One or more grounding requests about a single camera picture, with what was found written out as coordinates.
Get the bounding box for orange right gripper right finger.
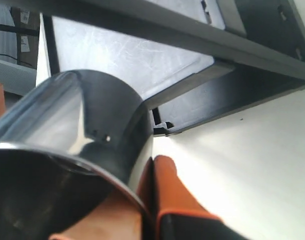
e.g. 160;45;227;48
49;155;244;240

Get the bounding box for stainless steel mug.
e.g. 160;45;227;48
0;70;155;240

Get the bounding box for black metal shelf rack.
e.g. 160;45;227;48
22;0;305;140

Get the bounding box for cardboard boxes with labels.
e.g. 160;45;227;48
10;7;40;70

